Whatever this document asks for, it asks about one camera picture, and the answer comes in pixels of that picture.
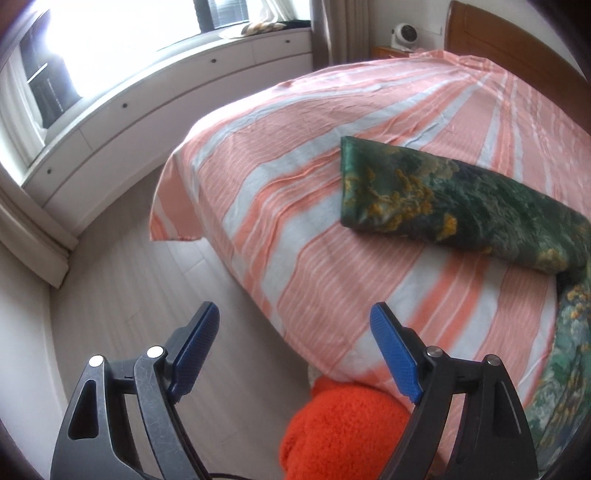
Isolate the green floral patterned jacket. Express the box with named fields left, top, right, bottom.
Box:
left=341, top=136, right=590, bottom=479

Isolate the white window drawer cabinet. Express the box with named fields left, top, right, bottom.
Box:
left=23, top=28, right=312, bottom=236

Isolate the pink white striped bed sheet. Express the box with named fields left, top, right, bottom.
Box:
left=148, top=49, right=591, bottom=407

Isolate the wooden nightstand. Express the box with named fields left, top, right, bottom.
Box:
left=370, top=46, right=411, bottom=60

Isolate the brown wooden headboard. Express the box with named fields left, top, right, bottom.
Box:
left=445, top=1, right=590, bottom=103

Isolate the small white desk fan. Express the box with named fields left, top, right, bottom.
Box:
left=391, top=23, right=419, bottom=51

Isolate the striped cushion on windowsill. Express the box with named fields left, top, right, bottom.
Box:
left=240, top=21, right=287, bottom=37

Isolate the beige curtain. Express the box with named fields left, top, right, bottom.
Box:
left=310, top=0, right=370, bottom=70

